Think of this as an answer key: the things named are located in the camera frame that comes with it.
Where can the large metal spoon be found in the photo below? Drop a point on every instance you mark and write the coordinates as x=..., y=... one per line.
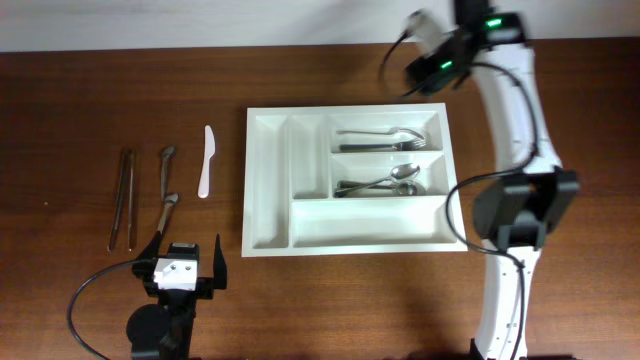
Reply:
x=397, y=174
x=407, y=188

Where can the white plastic knife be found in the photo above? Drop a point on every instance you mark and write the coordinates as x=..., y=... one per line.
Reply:
x=208, y=153

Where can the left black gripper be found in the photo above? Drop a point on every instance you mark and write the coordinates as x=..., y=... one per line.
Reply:
x=207, y=286

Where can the small metal spoon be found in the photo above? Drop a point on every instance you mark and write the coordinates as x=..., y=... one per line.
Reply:
x=166, y=155
x=169, y=201

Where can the metal fork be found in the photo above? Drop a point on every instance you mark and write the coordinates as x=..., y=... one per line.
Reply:
x=391, y=131
x=398, y=146

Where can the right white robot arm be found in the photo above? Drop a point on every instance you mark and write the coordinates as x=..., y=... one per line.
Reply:
x=529, y=191

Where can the white plastic cutlery tray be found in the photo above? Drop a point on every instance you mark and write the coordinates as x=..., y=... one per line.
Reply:
x=293, y=166

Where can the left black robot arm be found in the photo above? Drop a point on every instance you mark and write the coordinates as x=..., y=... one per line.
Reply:
x=163, y=330

